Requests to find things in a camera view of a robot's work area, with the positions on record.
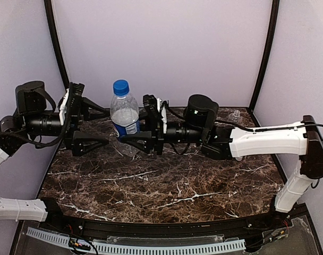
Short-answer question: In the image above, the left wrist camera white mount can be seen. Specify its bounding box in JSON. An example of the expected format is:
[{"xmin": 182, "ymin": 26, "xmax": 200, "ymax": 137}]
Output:
[{"xmin": 58, "ymin": 82, "xmax": 85, "ymax": 126}]

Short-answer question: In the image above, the white slotted cable duct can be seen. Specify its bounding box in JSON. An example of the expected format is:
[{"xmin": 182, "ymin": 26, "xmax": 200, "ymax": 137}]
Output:
[{"xmin": 26, "ymin": 227, "xmax": 246, "ymax": 254}]

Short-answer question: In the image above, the black vertical frame post left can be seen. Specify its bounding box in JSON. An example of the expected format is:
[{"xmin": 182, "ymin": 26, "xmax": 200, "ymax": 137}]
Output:
[{"xmin": 44, "ymin": 0, "xmax": 70, "ymax": 89}]

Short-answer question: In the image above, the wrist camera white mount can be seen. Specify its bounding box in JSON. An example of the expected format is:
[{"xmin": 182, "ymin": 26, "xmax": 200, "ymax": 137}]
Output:
[
  {"xmin": 58, "ymin": 82, "xmax": 85, "ymax": 126},
  {"xmin": 142, "ymin": 95, "xmax": 167, "ymax": 134}
]

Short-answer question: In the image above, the black table edge rail right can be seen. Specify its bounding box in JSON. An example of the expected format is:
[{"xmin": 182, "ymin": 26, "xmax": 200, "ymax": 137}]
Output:
[{"xmin": 270, "ymin": 154, "xmax": 287, "ymax": 184}]

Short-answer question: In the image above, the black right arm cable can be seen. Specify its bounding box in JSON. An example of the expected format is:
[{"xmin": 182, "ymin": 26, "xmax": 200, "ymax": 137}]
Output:
[{"xmin": 163, "ymin": 100, "xmax": 194, "ymax": 156}]

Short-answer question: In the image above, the black front table rail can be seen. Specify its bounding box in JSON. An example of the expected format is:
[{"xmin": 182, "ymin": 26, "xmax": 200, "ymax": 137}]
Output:
[{"xmin": 39, "ymin": 201, "xmax": 311, "ymax": 241}]

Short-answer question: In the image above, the black vertical frame post right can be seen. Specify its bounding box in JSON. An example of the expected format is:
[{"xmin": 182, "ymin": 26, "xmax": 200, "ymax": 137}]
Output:
[{"xmin": 248, "ymin": 0, "xmax": 280, "ymax": 115}]

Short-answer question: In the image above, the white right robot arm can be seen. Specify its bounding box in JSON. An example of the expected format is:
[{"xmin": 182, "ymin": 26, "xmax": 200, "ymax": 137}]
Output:
[{"xmin": 120, "ymin": 94, "xmax": 323, "ymax": 213}]

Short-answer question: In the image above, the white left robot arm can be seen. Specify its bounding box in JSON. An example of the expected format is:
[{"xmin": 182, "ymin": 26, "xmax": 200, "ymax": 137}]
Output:
[{"xmin": 0, "ymin": 81, "xmax": 110, "ymax": 223}]

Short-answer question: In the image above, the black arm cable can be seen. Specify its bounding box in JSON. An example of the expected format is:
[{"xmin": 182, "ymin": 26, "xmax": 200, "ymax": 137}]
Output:
[
  {"xmin": 163, "ymin": 100, "xmax": 194, "ymax": 156},
  {"xmin": 0, "ymin": 87, "xmax": 74, "ymax": 149}
]

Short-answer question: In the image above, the clear bottle white cap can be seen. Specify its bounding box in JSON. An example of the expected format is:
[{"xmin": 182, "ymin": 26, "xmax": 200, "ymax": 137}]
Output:
[{"xmin": 228, "ymin": 110, "xmax": 242, "ymax": 125}]

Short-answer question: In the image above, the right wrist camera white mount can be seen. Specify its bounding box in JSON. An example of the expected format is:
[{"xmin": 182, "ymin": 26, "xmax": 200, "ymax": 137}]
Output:
[{"xmin": 142, "ymin": 95, "xmax": 167, "ymax": 134}]

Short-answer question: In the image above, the black vertical frame post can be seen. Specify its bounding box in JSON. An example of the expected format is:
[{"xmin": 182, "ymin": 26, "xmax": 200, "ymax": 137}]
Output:
[
  {"xmin": 44, "ymin": 0, "xmax": 70, "ymax": 89},
  {"xmin": 248, "ymin": 0, "xmax": 280, "ymax": 115}
]

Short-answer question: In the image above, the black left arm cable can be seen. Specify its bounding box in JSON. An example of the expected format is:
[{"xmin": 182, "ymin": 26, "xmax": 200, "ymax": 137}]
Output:
[{"xmin": 0, "ymin": 87, "xmax": 74, "ymax": 149}]

